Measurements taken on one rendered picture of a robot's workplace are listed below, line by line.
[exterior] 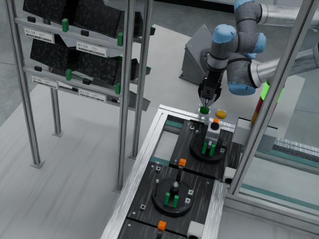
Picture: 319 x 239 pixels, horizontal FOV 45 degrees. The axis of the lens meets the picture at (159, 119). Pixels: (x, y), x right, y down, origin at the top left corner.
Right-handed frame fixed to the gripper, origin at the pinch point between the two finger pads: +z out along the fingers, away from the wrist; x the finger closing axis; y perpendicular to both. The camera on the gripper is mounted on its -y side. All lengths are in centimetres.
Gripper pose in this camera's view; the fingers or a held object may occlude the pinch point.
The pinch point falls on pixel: (205, 105)
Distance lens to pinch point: 159.9
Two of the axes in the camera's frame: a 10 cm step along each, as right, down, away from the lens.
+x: -9.5, -2.7, 1.3
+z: -1.1, 7.2, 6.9
